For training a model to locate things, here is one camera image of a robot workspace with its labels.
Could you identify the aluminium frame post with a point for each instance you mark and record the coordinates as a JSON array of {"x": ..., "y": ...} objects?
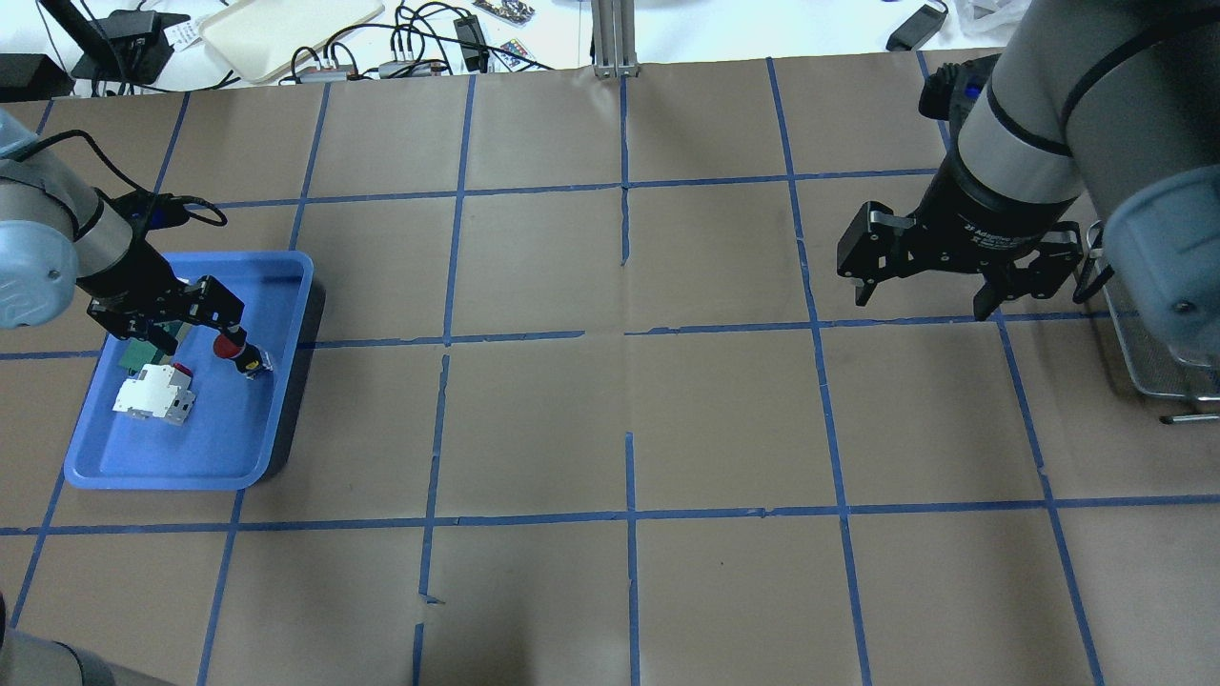
[{"x": 614, "y": 52}]

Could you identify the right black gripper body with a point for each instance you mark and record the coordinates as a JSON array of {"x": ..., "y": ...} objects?
[{"x": 982, "y": 222}]

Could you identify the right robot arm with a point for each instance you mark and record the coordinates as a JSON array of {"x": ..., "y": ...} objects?
[{"x": 1115, "y": 100}]

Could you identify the blue plastic tray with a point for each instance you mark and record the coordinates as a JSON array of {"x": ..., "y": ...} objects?
[{"x": 240, "y": 430}]

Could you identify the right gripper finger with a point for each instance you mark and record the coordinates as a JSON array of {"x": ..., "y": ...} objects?
[
  {"x": 1056, "y": 258},
  {"x": 874, "y": 249}
]

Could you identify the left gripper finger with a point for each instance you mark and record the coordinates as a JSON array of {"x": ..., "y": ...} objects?
[
  {"x": 211, "y": 304},
  {"x": 163, "y": 343}
]

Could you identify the cream plastic tray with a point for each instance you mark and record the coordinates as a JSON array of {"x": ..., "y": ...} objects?
[{"x": 256, "y": 38}]

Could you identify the white circuit breaker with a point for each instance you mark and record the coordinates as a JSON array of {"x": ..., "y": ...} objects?
[{"x": 162, "y": 391}]

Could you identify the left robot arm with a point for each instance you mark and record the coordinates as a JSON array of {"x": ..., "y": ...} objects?
[{"x": 59, "y": 234}]

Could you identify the red emergency stop button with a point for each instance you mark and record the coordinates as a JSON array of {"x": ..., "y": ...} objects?
[{"x": 248, "y": 359}]

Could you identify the black power adapter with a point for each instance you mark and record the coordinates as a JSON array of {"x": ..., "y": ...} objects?
[{"x": 918, "y": 28}]

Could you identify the black camera stand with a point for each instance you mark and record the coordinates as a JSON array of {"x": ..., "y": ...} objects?
[{"x": 128, "y": 46}]

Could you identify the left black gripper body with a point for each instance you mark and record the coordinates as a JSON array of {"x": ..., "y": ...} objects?
[{"x": 135, "y": 273}]

